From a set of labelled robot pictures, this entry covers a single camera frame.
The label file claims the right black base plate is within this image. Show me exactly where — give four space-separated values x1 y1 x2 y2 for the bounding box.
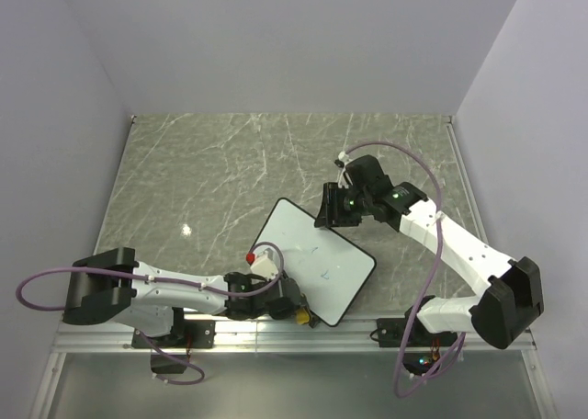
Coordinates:
369 318 458 348

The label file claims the aluminium right side rail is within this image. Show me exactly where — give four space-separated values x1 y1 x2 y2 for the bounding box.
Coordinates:
443 116 488 244

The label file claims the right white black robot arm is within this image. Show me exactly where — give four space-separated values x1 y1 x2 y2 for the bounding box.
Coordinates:
314 182 544 349

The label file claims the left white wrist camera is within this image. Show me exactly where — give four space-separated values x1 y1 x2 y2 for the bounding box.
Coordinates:
245 248 278 281

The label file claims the yellow black whiteboard eraser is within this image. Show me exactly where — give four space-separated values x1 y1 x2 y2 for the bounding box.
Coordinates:
295 308 311 325

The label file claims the aluminium rail front frame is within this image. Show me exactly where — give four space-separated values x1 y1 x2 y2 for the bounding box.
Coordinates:
32 315 557 418

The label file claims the white whiteboard black frame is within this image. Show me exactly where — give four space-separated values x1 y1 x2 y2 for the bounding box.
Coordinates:
254 198 377 327

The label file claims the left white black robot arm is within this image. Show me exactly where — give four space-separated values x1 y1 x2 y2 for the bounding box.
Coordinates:
62 242 317 347

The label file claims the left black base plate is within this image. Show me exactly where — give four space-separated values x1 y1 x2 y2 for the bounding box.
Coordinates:
131 320 216 349

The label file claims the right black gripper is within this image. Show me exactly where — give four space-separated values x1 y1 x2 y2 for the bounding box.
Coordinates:
312 182 372 229

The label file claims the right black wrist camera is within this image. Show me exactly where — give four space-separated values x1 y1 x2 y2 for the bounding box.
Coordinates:
345 154 393 195

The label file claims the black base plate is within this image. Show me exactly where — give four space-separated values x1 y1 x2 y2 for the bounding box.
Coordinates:
369 318 458 348
131 320 216 349

